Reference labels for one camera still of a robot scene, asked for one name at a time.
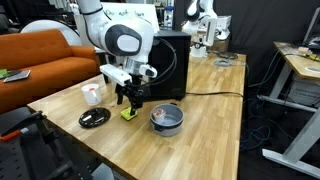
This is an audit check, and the black coffee machine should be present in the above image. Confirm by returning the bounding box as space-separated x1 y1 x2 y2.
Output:
144 30 191 101

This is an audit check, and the grey tape roll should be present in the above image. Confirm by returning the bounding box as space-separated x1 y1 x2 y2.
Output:
214 59 232 67

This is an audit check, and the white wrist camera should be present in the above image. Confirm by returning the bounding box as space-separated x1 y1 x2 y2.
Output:
100 64 132 87

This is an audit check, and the coffee pod cup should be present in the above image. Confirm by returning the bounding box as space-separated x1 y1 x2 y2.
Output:
152 109 166 124

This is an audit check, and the black pot lid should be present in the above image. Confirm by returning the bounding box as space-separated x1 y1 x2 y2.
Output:
78 107 111 128

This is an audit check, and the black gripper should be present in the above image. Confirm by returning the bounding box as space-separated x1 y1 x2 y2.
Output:
115 75 144 115

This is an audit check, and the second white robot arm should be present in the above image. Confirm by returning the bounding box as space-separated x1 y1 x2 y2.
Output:
182 0 231 58

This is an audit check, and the yellow smiley sponge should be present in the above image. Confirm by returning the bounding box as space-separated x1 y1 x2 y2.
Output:
121 107 137 121

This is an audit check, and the side desk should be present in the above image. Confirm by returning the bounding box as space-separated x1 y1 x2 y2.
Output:
258 42 320 179

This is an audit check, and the white cup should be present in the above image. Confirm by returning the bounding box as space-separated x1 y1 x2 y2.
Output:
81 83 101 105

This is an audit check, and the black camera mount rig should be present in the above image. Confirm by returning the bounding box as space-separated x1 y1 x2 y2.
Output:
0 107 85 180

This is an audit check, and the orange sofa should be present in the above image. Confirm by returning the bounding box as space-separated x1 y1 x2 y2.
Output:
0 29 99 113

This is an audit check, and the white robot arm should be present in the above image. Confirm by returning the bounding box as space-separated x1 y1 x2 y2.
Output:
78 0 157 115

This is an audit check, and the grey pot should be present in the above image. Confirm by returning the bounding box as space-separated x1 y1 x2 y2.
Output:
150 104 184 137

